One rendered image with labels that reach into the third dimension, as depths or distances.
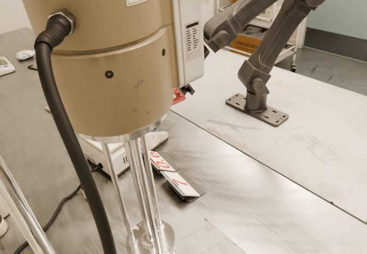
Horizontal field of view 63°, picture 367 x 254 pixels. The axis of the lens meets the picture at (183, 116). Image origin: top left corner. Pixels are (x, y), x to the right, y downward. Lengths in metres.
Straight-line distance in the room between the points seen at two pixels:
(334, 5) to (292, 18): 2.74
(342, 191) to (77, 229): 0.58
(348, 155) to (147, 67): 0.70
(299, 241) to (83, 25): 0.56
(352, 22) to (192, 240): 3.16
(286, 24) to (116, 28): 0.68
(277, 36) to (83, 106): 0.69
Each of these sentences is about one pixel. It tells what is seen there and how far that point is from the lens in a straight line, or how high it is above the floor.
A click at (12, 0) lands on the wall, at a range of 2.14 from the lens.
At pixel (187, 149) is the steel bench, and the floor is 0.90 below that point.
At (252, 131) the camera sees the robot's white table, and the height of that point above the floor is 0.90.
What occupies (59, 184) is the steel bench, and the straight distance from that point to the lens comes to 0.81.
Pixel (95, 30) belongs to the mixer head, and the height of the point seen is 1.38.
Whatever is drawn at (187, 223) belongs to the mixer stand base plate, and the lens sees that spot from 0.64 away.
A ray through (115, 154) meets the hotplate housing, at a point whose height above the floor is 0.97.
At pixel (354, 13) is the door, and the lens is 3.53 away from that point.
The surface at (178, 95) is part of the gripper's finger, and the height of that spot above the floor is 1.04.
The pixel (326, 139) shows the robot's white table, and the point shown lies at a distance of 0.89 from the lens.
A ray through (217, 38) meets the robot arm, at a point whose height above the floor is 1.17.
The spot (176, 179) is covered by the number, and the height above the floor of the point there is 0.92.
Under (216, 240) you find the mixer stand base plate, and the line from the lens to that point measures 0.62.
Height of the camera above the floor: 1.44
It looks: 35 degrees down
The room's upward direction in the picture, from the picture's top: 5 degrees counter-clockwise
